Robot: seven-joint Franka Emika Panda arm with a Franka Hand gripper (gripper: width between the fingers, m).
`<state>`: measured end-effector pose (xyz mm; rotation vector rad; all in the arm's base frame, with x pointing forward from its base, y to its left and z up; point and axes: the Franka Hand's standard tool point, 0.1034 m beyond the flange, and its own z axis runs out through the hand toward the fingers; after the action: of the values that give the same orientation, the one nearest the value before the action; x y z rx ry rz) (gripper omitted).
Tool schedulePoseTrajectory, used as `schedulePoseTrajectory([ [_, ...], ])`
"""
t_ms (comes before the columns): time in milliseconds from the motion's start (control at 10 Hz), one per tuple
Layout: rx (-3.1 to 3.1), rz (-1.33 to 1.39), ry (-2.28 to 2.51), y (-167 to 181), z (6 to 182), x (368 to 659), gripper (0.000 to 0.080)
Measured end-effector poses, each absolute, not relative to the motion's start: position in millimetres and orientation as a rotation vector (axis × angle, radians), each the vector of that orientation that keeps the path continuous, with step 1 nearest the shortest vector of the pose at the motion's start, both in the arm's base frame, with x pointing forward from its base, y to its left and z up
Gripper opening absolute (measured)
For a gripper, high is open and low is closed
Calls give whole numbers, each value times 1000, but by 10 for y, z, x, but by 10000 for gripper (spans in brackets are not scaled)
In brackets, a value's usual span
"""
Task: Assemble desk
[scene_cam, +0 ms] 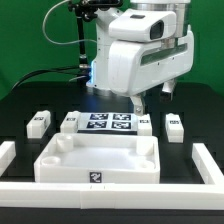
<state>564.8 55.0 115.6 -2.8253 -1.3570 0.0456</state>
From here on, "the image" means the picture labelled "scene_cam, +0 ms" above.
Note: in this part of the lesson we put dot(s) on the black camera stand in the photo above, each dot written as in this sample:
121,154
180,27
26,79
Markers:
85,11

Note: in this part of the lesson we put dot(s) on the white U-shaped fence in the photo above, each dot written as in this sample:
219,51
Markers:
209,195

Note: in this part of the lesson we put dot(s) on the white desk top tray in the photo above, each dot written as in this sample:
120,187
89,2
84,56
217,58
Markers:
99,158

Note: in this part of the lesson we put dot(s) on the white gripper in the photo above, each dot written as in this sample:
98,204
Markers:
137,67

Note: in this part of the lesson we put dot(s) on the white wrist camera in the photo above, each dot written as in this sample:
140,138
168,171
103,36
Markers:
143,26

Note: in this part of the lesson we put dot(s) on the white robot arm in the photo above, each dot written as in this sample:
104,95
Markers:
99,66

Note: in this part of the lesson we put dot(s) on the black marker plate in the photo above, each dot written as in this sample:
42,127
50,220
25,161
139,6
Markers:
121,122

